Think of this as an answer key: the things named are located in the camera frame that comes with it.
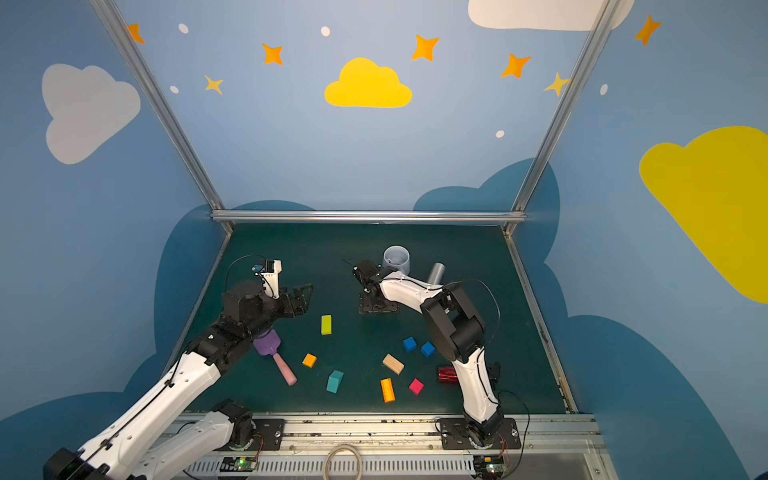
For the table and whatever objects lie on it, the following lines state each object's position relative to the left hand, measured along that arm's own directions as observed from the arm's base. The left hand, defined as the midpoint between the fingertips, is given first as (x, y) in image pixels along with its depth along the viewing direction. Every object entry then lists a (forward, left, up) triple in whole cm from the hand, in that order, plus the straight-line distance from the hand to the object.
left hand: (305, 287), depth 77 cm
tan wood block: (-12, -24, -22) cm, 34 cm away
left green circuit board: (-36, +14, -22) cm, 45 cm away
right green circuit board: (-36, -47, -23) cm, 64 cm away
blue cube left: (-6, -29, -20) cm, 36 cm away
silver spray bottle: (+19, -39, -19) cm, 48 cm away
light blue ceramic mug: (+25, -25, -18) cm, 40 cm away
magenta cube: (-18, -30, -22) cm, 41 cm away
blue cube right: (-8, -34, -20) cm, 40 cm away
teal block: (-17, -7, -21) cm, 28 cm away
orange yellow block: (-19, -22, -22) cm, 37 cm away
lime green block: (0, -3, -21) cm, 21 cm away
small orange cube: (-11, +1, -22) cm, 24 cm away
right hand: (+7, -19, -21) cm, 29 cm away
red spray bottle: (-15, -39, -21) cm, 47 cm away
